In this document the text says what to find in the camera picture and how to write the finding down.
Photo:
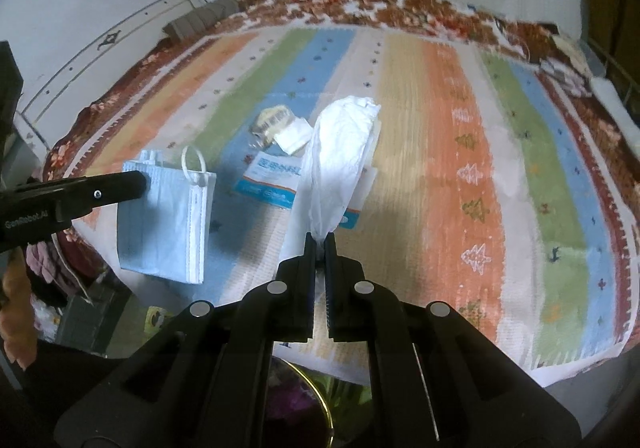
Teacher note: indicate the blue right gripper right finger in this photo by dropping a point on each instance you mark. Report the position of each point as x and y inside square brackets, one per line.
[329, 253]

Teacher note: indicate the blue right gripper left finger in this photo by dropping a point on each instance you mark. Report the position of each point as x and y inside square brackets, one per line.
[309, 264]

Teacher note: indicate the blue white mask package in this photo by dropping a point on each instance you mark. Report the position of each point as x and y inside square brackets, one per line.
[295, 187]

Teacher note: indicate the white tissue paper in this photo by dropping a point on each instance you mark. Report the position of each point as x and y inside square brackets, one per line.
[294, 136]

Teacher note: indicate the white printed plastic bag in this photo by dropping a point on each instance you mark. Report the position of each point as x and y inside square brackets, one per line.
[331, 168]

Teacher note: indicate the light blue face mask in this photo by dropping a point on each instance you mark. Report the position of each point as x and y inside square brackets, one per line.
[165, 232]

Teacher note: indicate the black trash bin gold rim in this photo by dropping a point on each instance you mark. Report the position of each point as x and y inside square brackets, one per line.
[296, 414]

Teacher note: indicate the person's left hand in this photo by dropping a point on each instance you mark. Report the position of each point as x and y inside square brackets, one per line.
[18, 330]

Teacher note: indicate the white headboard panel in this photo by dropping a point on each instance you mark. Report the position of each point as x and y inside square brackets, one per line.
[48, 109]

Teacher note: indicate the crumpled clear yellow wrapper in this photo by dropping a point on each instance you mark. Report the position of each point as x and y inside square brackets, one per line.
[270, 122]

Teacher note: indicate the striped colourful bed mat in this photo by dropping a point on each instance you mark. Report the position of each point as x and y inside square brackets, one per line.
[489, 191]

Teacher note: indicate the grey folded cloth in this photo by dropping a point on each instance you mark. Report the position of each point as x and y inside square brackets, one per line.
[197, 21]

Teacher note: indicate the red floral bed blanket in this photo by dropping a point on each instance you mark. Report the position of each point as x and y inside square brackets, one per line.
[530, 44]

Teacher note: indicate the white cloth on bed edge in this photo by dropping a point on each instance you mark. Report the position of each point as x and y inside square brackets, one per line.
[608, 97]

